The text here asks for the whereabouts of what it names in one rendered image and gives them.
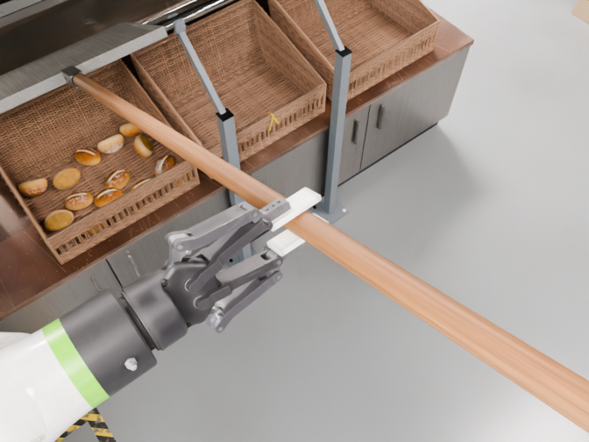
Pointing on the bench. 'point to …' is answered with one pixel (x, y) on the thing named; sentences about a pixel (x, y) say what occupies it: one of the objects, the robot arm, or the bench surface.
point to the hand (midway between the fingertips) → (294, 221)
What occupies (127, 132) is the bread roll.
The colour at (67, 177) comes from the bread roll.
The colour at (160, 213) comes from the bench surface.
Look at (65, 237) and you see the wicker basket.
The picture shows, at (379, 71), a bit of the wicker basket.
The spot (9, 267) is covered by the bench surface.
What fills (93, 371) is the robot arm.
